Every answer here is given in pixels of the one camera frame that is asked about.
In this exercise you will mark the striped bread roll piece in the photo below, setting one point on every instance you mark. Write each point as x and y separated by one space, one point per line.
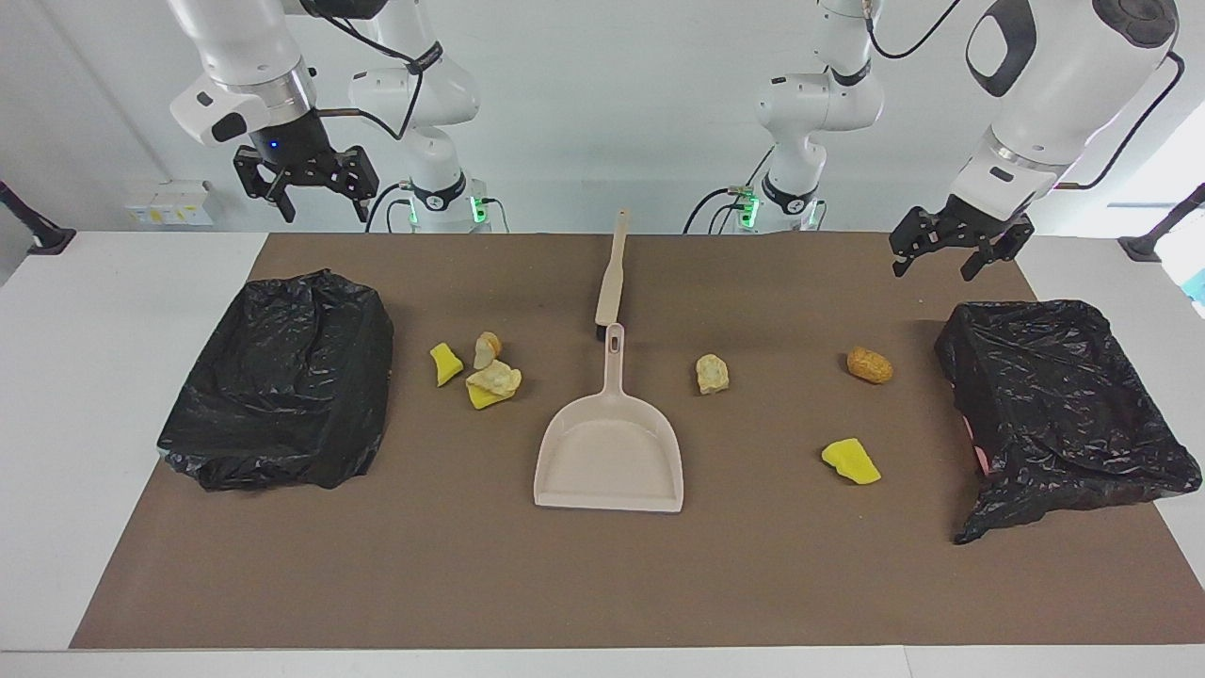
487 350

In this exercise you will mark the pale round bread chunk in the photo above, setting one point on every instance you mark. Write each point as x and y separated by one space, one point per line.
713 375

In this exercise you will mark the brown table mat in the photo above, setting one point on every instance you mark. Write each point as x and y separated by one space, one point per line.
753 584

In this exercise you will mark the black camera stand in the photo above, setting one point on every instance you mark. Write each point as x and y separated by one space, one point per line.
1163 226
33 229

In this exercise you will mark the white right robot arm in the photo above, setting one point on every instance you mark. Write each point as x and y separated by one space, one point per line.
235 38

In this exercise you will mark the cyan object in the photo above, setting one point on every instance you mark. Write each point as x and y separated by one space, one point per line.
1197 287

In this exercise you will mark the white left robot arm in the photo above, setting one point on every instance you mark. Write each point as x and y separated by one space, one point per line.
1064 85

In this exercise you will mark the pink plastic bin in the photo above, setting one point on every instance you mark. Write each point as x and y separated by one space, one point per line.
975 443

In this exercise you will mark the beige plastic dustpan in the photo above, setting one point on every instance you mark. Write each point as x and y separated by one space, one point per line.
607 452

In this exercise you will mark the brown fried croquette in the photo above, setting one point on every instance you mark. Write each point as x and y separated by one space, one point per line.
869 365

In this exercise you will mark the small yellow sponge wedge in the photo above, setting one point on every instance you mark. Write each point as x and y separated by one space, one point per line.
444 365

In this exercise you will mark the beige hand brush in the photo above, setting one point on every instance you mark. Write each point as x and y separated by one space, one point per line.
612 282

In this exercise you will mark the black plastic trash bag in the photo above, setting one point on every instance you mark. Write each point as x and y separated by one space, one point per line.
282 395
1054 395

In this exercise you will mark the white wall socket box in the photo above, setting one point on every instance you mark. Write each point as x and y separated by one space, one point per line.
169 202

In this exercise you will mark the large yellow sponge piece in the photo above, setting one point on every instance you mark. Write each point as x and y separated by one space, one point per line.
852 461

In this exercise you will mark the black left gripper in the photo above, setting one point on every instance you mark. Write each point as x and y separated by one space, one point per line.
960 231

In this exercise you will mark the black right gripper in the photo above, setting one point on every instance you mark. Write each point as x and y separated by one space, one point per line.
301 155

